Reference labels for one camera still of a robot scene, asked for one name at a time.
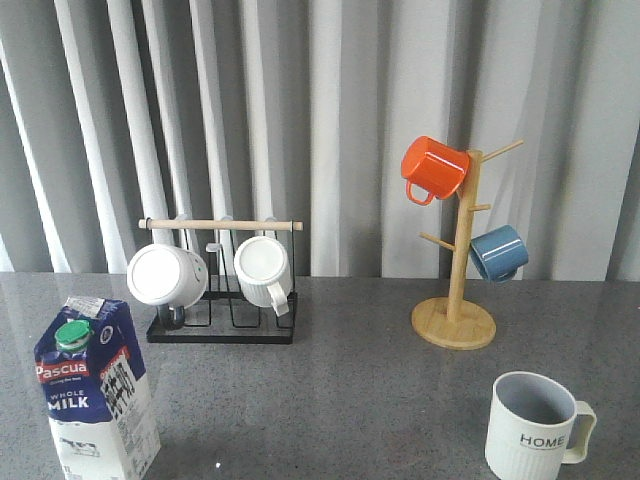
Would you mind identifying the blue white milk carton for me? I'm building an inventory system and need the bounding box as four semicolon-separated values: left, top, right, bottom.
34;296;160;479

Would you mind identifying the white grey HOME mug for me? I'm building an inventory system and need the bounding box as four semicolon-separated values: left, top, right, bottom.
485;371;597;479

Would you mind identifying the white ribbed mug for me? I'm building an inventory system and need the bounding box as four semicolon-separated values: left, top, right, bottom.
234;236;293;317

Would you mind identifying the orange mug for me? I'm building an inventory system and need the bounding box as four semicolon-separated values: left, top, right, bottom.
401;136;471;205

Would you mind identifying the wooden mug tree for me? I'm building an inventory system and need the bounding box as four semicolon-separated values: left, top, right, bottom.
411;139;524;350

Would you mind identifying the white smiley mug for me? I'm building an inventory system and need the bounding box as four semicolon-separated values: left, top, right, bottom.
127;244;209;308

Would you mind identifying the blue mug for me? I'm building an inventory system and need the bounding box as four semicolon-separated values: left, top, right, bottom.
469;225;529;283

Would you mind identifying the grey white curtain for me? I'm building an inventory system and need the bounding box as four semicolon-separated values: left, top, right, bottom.
1;1;639;281

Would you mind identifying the black wire mug rack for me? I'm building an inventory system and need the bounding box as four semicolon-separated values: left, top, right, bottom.
139;217;304;344

